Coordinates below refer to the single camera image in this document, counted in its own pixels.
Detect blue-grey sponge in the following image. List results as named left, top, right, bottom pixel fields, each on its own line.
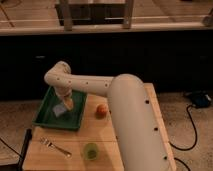
left=53, top=103, right=67, bottom=117

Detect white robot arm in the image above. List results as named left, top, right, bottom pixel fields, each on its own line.
left=44, top=61, right=172, bottom=171

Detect green plastic tray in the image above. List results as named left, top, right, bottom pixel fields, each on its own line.
left=33, top=87, right=87, bottom=131

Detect orange fruit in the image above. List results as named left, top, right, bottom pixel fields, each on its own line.
left=96, top=104, right=108, bottom=119

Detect silver metal fork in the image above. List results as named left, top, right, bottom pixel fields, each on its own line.
left=40, top=138, right=72, bottom=157

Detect black pole beside table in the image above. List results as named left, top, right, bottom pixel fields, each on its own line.
left=17, top=129, right=32, bottom=171

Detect green plastic cup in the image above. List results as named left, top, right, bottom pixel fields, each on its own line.
left=83, top=143, right=99, bottom=160

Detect black power adapter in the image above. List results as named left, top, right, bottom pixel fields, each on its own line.
left=189, top=92, right=212, bottom=108

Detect wooden frame left post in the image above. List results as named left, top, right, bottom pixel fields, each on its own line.
left=59, top=0, right=72, bottom=31

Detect wooden frame post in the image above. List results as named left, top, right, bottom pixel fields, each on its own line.
left=59, top=0, right=72, bottom=31
left=123, top=0, right=134, bottom=29

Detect wooden frame right post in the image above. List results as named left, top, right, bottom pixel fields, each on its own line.
left=123, top=0, right=134, bottom=29

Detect black cable on floor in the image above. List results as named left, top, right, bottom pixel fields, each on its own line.
left=168, top=103, right=199, bottom=152

